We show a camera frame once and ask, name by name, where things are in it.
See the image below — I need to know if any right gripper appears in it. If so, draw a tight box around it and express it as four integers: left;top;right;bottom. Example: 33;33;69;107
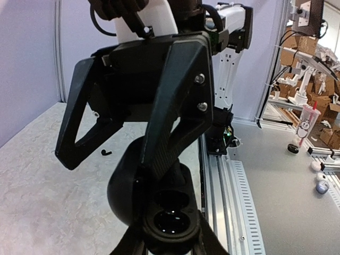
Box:
55;31;214;181

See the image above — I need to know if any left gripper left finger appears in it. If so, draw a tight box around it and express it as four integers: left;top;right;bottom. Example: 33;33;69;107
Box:
113;226;147;255

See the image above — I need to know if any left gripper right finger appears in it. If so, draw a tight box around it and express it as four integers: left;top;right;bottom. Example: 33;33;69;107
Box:
192;211;230;255

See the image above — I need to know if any black earbud charging case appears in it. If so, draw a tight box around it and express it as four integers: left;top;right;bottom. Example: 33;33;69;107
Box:
107;138;200;254

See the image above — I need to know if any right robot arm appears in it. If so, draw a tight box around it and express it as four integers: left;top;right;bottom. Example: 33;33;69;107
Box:
55;1;253;180

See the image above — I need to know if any black stem earbud right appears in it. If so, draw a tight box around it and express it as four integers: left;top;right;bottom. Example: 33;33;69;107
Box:
101;149;112;156

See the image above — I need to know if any bubble tea cup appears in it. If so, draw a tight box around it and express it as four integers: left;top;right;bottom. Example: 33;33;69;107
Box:
294;101;321;148

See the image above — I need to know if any cardboard boxes pile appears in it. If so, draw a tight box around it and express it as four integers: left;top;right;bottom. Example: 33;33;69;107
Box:
272;30;339;144

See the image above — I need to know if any aluminium front rail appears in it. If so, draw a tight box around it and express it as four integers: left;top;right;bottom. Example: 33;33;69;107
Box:
198;136;266;254

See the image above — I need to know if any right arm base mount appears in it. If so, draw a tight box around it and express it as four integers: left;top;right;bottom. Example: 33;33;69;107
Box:
205;106;236;156

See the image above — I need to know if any left frame post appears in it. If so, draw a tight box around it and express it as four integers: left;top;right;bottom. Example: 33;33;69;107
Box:
53;0;66;103

